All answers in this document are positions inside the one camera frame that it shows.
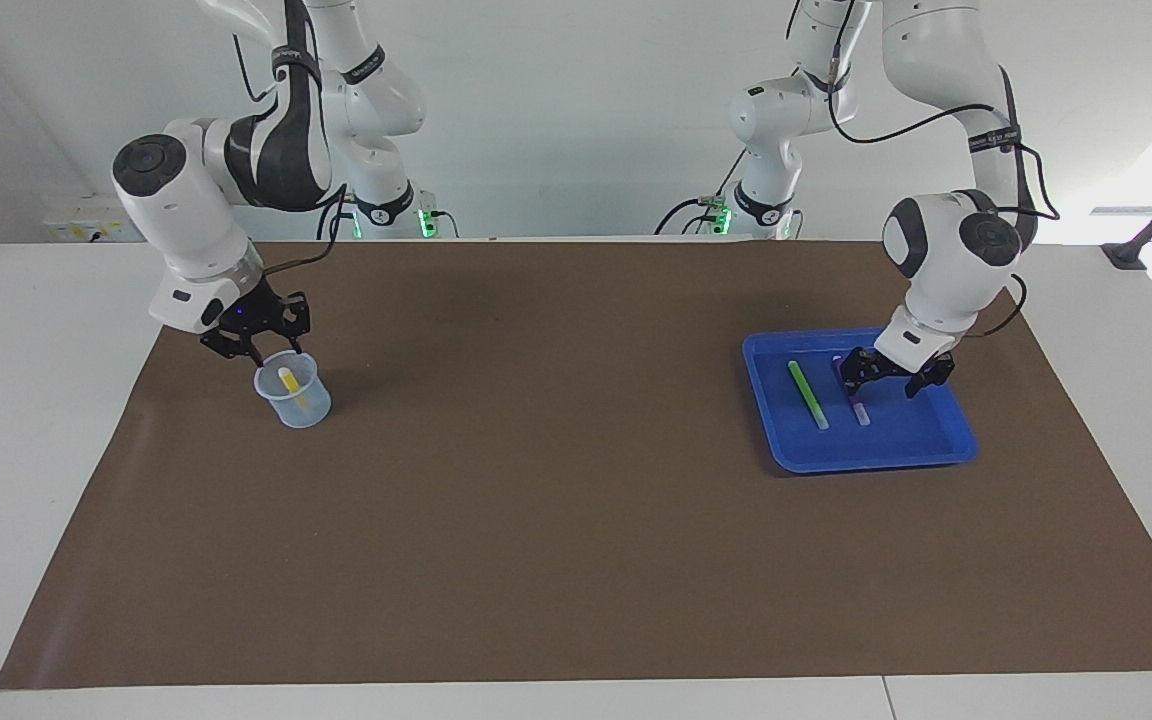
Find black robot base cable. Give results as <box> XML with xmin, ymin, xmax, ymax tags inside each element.
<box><xmin>654</xmin><ymin>150</ymin><xmax>745</xmax><ymax>237</ymax></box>

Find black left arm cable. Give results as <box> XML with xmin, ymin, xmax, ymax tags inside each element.
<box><xmin>791</xmin><ymin>0</ymin><xmax>1062</xmax><ymax>336</ymax></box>

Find purple marker pen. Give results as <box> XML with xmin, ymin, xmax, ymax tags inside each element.
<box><xmin>831</xmin><ymin>355</ymin><xmax>871</xmax><ymax>427</ymax></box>

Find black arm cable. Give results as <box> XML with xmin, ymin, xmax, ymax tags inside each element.
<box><xmin>791</xmin><ymin>0</ymin><xmax>1062</xmax><ymax>336</ymax></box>
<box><xmin>233</xmin><ymin>0</ymin><xmax>349</xmax><ymax>279</ymax></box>

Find green marker pen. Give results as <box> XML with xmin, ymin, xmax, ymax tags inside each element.
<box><xmin>787</xmin><ymin>360</ymin><xmax>830</xmax><ymax>431</ymax></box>

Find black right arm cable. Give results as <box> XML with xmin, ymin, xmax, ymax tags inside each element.
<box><xmin>233</xmin><ymin>0</ymin><xmax>349</xmax><ymax>279</ymax></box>

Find brown table mat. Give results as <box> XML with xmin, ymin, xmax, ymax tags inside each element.
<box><xmin>0</xmin><ymin>238</ymin><xmax>1152</xmax><ymax>691</ymax></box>

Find translucent plastic cup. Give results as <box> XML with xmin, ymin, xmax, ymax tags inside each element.
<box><xmin>254</xmin><ymin>350</ymin><xmax>332</xmax><ymax>429</ymax></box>

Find blue plastic tray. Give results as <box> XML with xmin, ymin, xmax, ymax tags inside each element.
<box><xmin>742</xmin><ymin>327</ymin><xmax>979</xmax><ymax>474</ymax></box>

